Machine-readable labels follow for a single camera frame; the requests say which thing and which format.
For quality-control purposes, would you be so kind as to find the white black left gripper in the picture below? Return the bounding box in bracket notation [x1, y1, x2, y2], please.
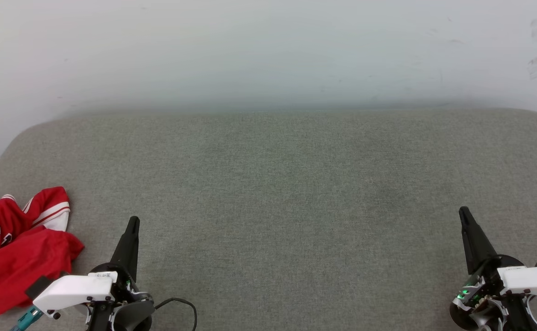
[33, 216, 155, 318]

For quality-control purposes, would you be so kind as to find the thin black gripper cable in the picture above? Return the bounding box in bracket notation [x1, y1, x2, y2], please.
[154, 297, 198, 331]

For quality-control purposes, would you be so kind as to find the red white-trimmed shirt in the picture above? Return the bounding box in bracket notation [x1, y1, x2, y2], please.
[0, 186, 85, 315]

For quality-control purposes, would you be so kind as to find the teal cable connector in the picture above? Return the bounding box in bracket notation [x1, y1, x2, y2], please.
[11, 307, 44, 331]

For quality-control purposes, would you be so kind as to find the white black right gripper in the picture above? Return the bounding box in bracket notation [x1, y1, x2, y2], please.
[452, 206, 537, 306]

